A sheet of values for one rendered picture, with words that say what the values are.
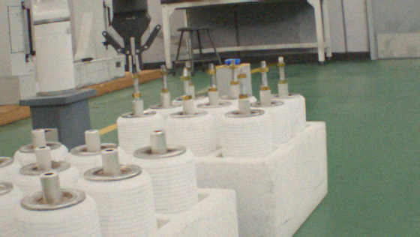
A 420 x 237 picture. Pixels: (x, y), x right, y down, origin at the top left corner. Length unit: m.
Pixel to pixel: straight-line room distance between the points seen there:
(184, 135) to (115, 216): 0.45
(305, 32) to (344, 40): 0.44
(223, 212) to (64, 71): 0.64
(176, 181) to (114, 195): 0.13
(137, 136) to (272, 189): 0.31
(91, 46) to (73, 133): 3.39
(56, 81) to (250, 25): 5.03
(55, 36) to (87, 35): 3.37
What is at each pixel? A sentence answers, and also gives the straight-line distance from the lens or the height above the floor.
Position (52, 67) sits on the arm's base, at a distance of 1.31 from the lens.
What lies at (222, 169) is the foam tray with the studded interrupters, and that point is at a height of 0.16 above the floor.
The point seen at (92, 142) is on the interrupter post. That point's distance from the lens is 0.85.
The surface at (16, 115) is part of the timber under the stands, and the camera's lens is 3.41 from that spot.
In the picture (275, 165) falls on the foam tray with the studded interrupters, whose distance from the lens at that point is 1.01.
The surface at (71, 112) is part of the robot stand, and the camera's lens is 1.30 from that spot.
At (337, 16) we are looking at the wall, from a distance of 6.07.
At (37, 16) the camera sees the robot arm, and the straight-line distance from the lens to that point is 1.33.
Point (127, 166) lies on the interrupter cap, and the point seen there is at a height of 0.25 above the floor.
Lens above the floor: 0.42
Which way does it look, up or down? 9 degrees down
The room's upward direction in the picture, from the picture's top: 5 degrees counter-clockwise
